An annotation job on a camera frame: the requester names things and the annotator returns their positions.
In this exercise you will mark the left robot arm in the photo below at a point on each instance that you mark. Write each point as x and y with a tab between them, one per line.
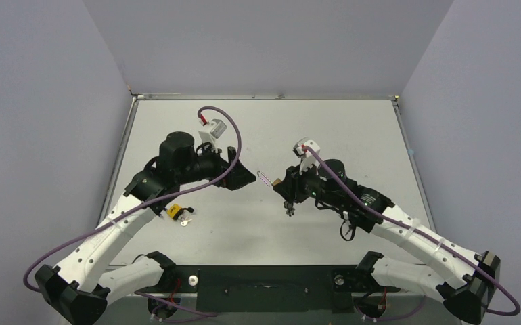
79	287

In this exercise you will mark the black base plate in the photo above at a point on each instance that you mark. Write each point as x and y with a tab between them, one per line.
269	288

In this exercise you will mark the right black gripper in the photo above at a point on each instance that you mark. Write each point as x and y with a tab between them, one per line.
293	183

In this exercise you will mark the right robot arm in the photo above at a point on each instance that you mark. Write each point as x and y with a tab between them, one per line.
463	280

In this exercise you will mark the brass padlock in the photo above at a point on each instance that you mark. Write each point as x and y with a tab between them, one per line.
266	180

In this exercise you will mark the black key bunch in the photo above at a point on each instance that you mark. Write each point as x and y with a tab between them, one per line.
289	207

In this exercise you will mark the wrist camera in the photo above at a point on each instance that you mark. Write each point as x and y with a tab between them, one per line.
212	131
305	149

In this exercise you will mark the yellow padlock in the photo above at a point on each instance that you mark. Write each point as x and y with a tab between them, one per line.
175	211

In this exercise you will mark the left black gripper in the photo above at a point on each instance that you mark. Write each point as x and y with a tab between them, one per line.
236	177

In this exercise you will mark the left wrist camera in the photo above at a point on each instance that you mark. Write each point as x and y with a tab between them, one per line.
212	131

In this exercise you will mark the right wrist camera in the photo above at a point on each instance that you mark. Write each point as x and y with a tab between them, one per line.
305	149

